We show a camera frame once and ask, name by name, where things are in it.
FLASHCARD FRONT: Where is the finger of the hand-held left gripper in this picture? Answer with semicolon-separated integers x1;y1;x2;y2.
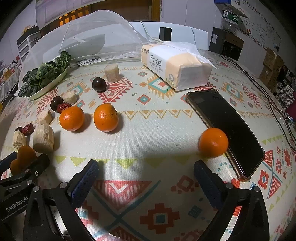
0;152;18;173
0;153;50;189

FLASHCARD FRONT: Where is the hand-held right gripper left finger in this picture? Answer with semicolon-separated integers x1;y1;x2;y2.
23;159;100;241

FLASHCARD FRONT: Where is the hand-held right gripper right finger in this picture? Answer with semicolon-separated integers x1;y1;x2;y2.
194;160;271;241

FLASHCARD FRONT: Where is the small orange kumquat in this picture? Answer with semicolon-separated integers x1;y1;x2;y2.
17;145;37;168
10;159;22;176

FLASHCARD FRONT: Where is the orange mandarin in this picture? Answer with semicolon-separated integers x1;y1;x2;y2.
93;103;119;133
198;127;229;158
59;106;85;132

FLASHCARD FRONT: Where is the peeled sugar cane piece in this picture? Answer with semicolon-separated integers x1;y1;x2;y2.
12;130;26;149
104;64;120;83
32;123;55;154
37;108;55;126

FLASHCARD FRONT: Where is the black smartphone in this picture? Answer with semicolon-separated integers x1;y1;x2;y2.
186;89;265;182

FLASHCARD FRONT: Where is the dark round plum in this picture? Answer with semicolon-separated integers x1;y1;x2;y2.
50;96;64;113
92;77;107;92

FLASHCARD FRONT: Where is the white round mushroom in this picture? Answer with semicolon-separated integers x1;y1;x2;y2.
62;90;77;105

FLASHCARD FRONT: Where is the pale green plate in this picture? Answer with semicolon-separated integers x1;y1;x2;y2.
27;67;68;100

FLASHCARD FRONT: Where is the plate of green spinach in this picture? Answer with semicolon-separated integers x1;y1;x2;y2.
18;51;72;97

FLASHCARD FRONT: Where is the white drawer unit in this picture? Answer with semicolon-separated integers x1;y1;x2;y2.
16;31;42;63

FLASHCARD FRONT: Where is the tissue pack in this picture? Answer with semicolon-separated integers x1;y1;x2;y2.
141;42;216;91

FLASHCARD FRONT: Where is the cardboard box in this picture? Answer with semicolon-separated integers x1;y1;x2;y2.
258;67;281;91
264;47;285;72

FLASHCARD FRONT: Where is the white bowl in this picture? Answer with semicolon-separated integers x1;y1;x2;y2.
60;34;106;58

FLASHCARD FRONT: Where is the white mesh food cover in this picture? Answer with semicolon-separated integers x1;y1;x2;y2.
14;10;154;96

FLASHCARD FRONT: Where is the small black box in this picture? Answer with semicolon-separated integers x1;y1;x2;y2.
159;27;171;42

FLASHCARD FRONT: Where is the whiteboard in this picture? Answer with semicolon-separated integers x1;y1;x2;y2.
240;14;281;49

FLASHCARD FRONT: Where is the clear water bottle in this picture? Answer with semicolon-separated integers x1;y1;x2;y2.
221;6;240;34

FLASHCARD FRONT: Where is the black cable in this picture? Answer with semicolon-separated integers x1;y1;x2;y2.
229;58;289;121
218;54;296;151

